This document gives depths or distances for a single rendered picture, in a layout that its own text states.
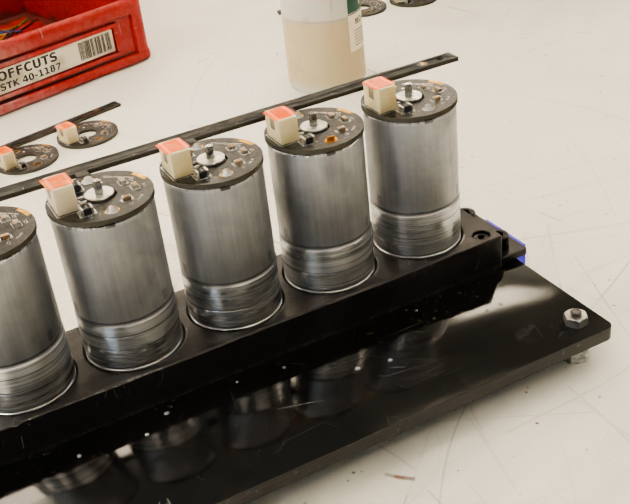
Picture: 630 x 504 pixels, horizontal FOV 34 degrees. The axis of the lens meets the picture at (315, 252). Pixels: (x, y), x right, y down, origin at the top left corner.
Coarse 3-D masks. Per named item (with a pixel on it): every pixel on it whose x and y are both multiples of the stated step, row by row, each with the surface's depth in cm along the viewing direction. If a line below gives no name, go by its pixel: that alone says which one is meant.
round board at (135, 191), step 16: (96, 176) 24; (112, 176) 24; (128, 176) 24; (144, 176) 24; (80, 192) 24; (128, 192) 24; (144, 192) 24; (48, 208) 23; (80, 208) 23; (96, 208) 23; (128, 208) 23; (64, 224) 23; (80, 224) 23; (96, 224) 23
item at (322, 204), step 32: (320, 128) 25; (288, 160) 25; (320, 160) 25; (352, 160) 25; (288, 192) 26; (320, 192) 25; (352, 192) 26; (288, 224) 26; (320, 224) 26; (352, 224) 26; (288, 256) 27; (320, 256) 26; (352, 256) 26; (320, 288) 27; (352, 288) 27
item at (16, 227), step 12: (0, 216) 23; (12, 216) 23; (24, 216) 23; (0, 228) 23; (12, 228) 23; (24, 228) 23; (36, 228) 23; (0, 240) 22; (12, 240) 22; (24, 240) 22; (0, 252) 22; (12, 252) 22
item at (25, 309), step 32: (32, 256) 23; (0, 288) 22; (32, 288) 23; (0, 320) 22; (32, 320) 23; (0, 352) 23; (32, 352) 23; (64, 352) 24; (0, 384) 23; (32, 384) 23; (64, 384) 24
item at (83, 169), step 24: (384, 72) 28; (408, 72) 28; (312, 96) 27; (336, 96) 27; (240, 120) 26; (144, 144) 26; (72, 168) 25; (96, 168) 25; (0, 192) 24; (24, 192) 24
